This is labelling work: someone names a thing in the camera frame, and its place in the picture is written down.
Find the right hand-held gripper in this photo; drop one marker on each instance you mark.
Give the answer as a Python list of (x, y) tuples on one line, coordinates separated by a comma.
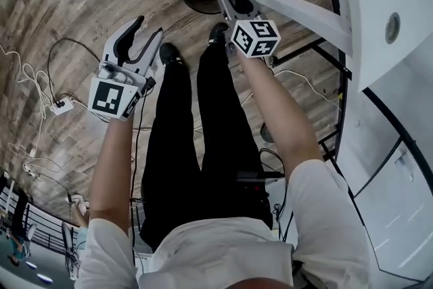
[(253, 37)]

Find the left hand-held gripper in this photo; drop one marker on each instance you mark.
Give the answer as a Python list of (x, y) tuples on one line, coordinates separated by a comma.
[(108, 94)]

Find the person's right forearm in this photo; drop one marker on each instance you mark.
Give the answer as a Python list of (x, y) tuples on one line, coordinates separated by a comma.
[(280, 118)]

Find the person's left forearm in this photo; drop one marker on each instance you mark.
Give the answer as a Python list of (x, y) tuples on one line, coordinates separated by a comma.
[(111, 172)]

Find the black right shoe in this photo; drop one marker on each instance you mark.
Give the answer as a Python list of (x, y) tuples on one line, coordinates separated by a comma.
[(217, 33)]

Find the black shoe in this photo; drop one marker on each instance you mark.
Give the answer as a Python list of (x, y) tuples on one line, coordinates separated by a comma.
[(217, 33), (169, 54)]

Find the black left shoe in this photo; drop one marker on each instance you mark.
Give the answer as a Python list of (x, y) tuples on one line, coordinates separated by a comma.
[(169, 54)]

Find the white power strip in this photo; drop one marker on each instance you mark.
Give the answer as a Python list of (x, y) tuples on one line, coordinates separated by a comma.
[(62, 106)]

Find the round metal desk grommet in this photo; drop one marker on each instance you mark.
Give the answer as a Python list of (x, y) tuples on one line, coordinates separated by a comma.
[(392, 27)]

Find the black metal railing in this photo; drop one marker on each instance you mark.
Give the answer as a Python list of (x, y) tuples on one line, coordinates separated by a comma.
[(40, 223)]

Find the person in white coat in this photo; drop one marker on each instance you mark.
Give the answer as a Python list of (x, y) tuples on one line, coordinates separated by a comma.
[(220, 254)]

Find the black desk frame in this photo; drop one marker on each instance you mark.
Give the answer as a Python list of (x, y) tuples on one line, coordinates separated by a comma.
[(324, 54)]

